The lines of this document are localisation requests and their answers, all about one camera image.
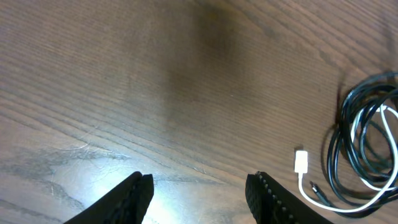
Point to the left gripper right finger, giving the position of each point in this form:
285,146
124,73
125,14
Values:
271,203

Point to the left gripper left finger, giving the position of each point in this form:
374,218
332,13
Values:
126,203

